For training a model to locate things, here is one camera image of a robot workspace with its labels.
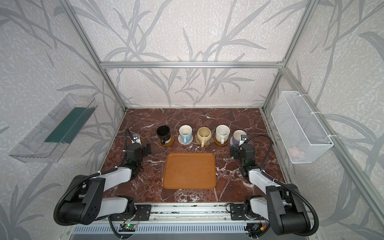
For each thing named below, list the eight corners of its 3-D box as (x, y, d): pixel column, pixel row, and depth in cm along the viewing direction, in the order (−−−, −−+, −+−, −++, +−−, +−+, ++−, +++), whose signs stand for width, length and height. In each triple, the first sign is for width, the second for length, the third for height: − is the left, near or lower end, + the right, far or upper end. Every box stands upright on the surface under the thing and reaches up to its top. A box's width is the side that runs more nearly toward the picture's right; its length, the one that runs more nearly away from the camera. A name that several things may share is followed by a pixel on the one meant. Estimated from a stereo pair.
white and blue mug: (179, 148, 100) (177, 139, 91) (181, 133, 107) (179, 124, 99) (191, 148, 100) (190, 139, 91) (192, 133, 107) (191, 124, 99)
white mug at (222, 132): (216, 147, 100) (217, 139, 92) (215, 133, 108) (216, 124, 100) (229, 147, 100) (231, 139, 92) (227, 133, 108) (229, 124, 100)
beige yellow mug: (202, 150, 98) (202, 143, 91) (195, 137, 105) (194, 129, 98) (214, 146, 101) (215, 138, 93) (207, 133, 108) (207, 124, 100)
